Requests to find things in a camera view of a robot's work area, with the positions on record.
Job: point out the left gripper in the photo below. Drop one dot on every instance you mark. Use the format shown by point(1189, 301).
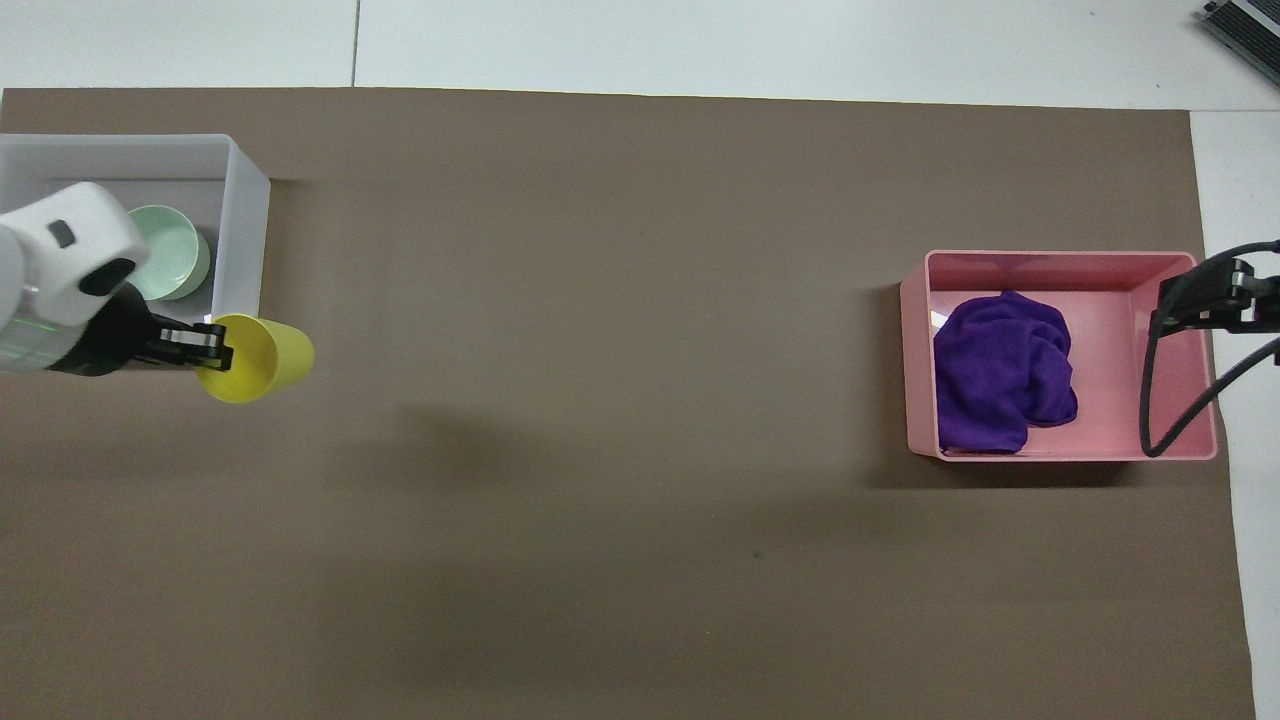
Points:
point(105, 340)

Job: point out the yellow plastic cup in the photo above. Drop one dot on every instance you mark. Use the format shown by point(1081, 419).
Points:
point(262, 358)

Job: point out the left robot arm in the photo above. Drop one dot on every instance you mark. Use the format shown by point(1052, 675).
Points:
point(60, 250)

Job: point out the translucent white plastic box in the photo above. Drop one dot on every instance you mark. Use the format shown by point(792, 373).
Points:
point(245, 220)

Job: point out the pink plastic box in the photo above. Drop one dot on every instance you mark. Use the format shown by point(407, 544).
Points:
point(1110, 340)

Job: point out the light green bowl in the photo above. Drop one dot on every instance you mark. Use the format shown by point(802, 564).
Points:
point(168, 250)
point(205, 268)

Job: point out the purple cloth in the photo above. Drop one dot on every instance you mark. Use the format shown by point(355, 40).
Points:
point(1000, 370)

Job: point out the grey ribbed device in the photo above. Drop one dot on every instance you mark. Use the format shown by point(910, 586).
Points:
point(1248, 25)

